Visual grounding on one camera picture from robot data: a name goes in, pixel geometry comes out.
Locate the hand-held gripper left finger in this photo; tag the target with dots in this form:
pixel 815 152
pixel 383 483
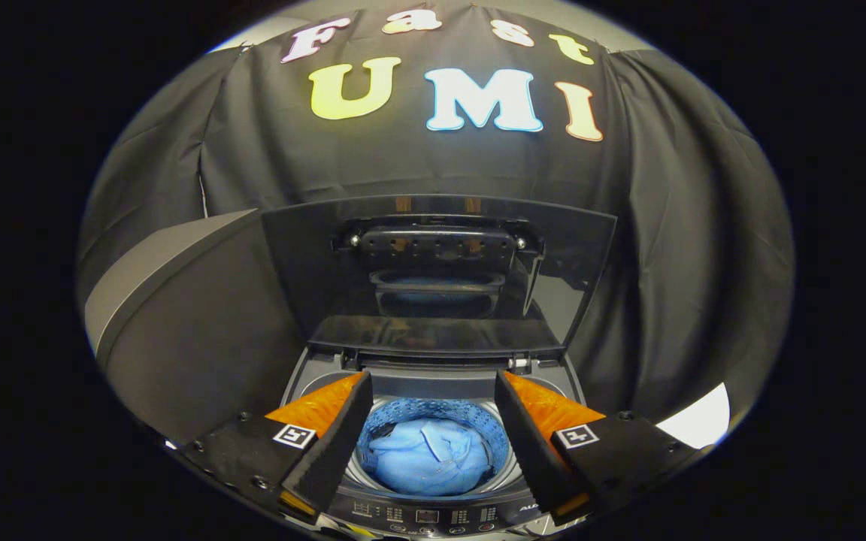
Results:
pixel 335 443

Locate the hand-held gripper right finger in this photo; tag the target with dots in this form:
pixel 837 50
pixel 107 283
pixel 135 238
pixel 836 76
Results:
pixel 527 443

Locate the light blue polo shirt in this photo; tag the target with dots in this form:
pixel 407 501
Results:
pixel 429 458

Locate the dark grey washing machine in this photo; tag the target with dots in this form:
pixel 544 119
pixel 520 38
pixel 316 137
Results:
pixel 433 383

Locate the dark glass washing machine lid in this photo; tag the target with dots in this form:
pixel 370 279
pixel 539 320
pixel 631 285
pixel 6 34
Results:
pixel 313 270

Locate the grey side cabinet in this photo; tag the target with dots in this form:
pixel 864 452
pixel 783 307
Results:
pixel 200 338

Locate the white flat board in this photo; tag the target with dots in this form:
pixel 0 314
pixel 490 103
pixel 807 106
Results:
pixel 700 421

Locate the black backdrop cloth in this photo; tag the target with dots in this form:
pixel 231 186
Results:
pixel 673 248

